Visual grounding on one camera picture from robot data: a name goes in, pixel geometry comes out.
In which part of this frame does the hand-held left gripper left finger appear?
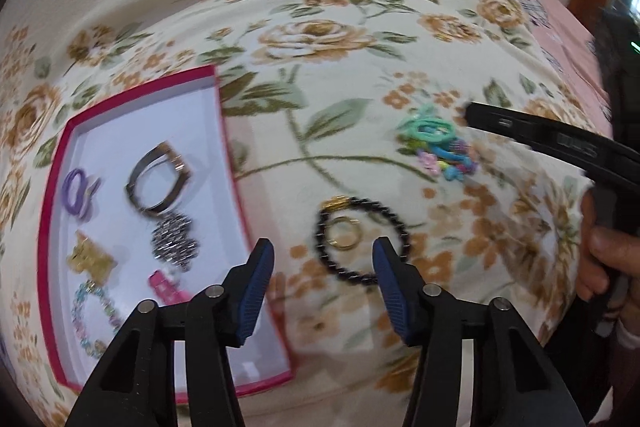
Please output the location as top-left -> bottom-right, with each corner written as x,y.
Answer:
65,238 -> 276,427

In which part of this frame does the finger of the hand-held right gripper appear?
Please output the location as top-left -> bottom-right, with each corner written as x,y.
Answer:
464,101 -> 621,182

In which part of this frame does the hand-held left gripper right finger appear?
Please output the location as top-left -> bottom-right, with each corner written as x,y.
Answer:
371,237 -> 588,427

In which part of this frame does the gold ring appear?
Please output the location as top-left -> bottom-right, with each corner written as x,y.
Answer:
327,216 -> 362,252

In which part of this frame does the black beaded bracelet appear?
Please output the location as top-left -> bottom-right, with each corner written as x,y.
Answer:
314,197 -> 412,285

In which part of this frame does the pink hair clip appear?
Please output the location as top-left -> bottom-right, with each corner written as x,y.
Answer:
147,269 -> 193,307

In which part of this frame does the pile of colourful hair ties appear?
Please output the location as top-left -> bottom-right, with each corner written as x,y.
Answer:
412,138 -> 481,182

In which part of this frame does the green hair ties bundle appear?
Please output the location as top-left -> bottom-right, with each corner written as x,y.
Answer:
397,103 -> 458,145

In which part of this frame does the metal bangle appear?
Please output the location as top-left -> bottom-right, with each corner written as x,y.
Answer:
125,141 -> 193,220

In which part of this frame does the pink-rimmed white tray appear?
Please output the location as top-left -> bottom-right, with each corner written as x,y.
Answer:
36,64 -> 296,400

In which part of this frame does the yellow hair clip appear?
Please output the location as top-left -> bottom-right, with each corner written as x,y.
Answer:
67,231 -> 120,283

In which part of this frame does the pastel beaded bracelet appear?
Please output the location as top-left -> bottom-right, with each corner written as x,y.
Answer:
70,283 -> 126,360

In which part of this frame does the purple hair tie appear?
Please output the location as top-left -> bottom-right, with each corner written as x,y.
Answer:
61,168 -> 103,222

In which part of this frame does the person's right hand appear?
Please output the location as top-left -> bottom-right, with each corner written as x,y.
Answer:
576,226 -> 622,304

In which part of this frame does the pink heart print sheet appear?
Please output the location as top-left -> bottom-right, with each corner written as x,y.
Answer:
487,0 -> 616,122

